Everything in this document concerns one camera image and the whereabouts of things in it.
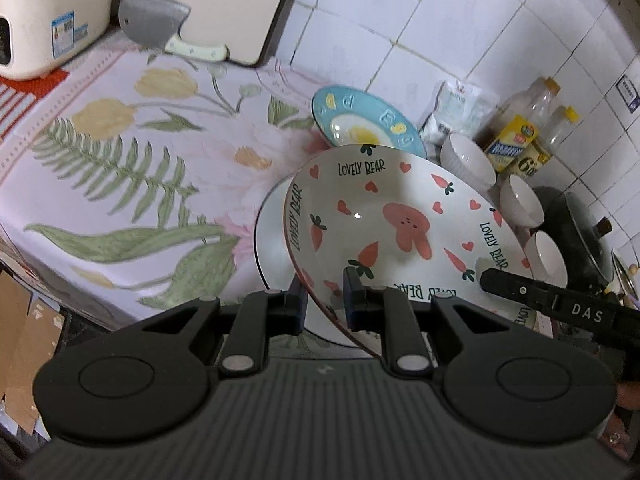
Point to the floral tablecloth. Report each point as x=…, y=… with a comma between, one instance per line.
x=150, y=170

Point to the black pan with lid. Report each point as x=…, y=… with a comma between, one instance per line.
x=575, y=230

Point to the white plate with carrot print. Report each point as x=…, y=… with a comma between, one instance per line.
x=400, y=210

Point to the plain white plate dark rim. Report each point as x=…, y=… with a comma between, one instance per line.
x=272, y=250

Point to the clear bottle yellow white label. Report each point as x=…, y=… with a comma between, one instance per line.
x=542, y=150

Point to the cream rice cooker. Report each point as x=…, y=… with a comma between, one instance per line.
x=50, y=10

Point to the cream cutting board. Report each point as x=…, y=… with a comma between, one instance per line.
x=225, y=0

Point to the white wall sticker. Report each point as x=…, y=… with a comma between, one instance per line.
x=631, y=92

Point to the brown cardboard box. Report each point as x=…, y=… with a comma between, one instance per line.
x=30, y=350

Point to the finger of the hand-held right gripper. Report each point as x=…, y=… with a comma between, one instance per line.
x=510, y=287

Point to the red striped cloth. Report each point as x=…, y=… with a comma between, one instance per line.
x=25, y=95

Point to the clear bottle yellow blue label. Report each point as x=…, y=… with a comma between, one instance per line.
x=515, y=135

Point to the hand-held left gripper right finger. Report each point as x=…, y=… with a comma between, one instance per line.
x=353, y=305

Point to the white ribbed bowl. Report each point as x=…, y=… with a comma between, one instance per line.
x=522, y=200
x=547, y=257
x=470, y=157

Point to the white plastic seasoning bag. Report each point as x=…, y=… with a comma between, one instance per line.
x=457, y=107

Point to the blue plate with egg print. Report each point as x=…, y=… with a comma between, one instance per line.
x=360, y=120

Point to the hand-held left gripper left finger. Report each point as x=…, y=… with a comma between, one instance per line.
x=298, y=310

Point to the person's right hand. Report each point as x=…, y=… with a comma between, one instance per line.
x=629, y=410

